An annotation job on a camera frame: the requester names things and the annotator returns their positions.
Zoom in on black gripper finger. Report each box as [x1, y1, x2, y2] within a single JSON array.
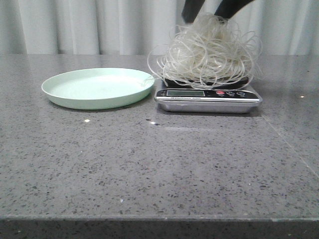
[[181, 0, 205, 23], [214, 0, 253, 19]]

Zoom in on white vermicelli noodle bundle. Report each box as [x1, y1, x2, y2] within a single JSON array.
[[149, 13, 262, 90]]

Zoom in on black silver kitchen scale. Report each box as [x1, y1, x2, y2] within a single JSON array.
[[154, 78, 263, 114]]

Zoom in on pale green round plate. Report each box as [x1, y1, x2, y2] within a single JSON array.
[[41, 68, 155, 110]]

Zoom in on white pleated curtain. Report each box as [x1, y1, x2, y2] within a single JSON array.
[[0, 0, 319, 55]]

